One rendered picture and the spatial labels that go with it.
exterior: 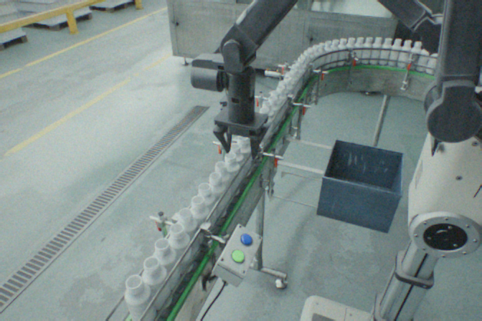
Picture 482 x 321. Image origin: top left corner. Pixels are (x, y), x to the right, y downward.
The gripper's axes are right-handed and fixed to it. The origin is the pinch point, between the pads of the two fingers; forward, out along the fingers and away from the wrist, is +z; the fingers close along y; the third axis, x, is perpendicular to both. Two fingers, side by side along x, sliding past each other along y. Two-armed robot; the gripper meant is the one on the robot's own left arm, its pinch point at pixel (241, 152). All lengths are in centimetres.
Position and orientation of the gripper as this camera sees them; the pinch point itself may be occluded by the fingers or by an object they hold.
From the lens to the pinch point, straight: 78.9
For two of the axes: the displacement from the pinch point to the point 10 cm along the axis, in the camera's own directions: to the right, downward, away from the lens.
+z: 0.0, 8.0, 5.9
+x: 3.8, -5.5, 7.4
